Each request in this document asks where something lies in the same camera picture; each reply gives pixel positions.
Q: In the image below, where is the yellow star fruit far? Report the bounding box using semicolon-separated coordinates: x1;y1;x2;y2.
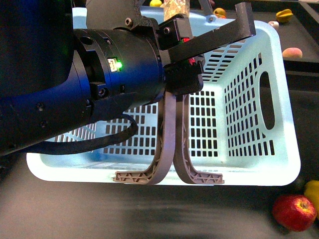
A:
276;9;294;23

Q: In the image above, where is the red yellow mango fruit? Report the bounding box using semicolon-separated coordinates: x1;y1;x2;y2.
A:
213;8;227;18

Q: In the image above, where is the yellow star fruit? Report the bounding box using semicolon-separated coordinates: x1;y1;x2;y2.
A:
276;9;294;23
304;180;319;219

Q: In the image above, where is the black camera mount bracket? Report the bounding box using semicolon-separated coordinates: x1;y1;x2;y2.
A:
168;2;256;63

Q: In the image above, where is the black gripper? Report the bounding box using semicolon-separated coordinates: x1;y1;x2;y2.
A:
157;14;204;96

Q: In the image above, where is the green apple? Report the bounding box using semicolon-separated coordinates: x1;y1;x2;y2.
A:
149;0;162;7

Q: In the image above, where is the light blue plastic basket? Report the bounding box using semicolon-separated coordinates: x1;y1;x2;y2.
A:
26;21;301;186

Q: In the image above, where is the red apple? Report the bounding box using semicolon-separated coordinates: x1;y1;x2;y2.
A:
272;194;317;232

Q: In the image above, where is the pale peach front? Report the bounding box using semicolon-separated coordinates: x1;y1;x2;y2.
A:
282;47;303;59

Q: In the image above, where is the yellow star fruit front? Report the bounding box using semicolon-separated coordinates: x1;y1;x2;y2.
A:
304;180;319;219

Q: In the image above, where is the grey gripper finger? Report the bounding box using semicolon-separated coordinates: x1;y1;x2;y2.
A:
173;95;224;185
113;92;176;185

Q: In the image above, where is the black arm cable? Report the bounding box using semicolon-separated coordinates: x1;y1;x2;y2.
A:
14;113;139;155

